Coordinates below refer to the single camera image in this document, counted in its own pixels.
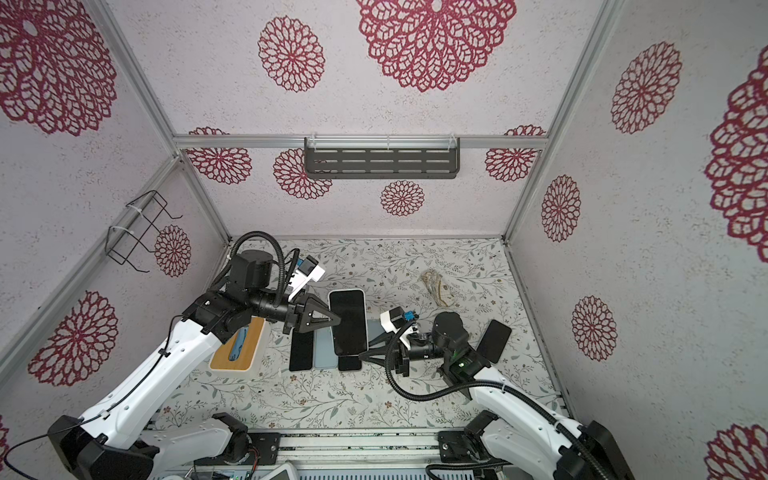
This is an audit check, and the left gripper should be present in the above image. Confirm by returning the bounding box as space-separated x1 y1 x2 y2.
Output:
250 289 343 334

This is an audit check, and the pale green phone case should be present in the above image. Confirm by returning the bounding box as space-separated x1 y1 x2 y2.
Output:
367 319 386 350
313 328 338 370

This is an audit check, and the black phone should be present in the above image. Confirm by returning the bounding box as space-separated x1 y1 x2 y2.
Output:
328 289 368 357
477 320 512 364

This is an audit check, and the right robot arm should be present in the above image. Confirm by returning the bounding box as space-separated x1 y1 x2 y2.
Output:
359 307 634 479

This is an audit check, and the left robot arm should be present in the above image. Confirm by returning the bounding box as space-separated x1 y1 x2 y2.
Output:
47 250 340 479

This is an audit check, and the crumpled clear plastic bag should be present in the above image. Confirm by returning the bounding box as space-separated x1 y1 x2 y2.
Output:
420 269 459 308

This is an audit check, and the white wooden-top tissue box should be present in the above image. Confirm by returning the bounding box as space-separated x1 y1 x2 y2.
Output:
208 317 271 380

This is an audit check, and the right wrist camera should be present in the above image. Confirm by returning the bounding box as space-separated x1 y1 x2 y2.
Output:
379 307 418 335

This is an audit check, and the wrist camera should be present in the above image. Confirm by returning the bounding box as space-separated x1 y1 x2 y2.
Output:
379 307 418 335
289 256 325 301

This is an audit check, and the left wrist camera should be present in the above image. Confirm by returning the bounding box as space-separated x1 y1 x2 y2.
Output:
289 256 325 301

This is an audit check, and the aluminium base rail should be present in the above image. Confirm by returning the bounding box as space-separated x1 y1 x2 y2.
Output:
143 427 541 480

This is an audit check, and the grey metal wall shelf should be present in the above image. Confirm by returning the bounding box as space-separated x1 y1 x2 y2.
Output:
304 136 461 180

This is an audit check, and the black wire wall rack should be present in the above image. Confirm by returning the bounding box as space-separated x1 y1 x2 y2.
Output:
103 189 182 274

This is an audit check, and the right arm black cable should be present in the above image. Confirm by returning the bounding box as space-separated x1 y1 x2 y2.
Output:
383 320 613 480

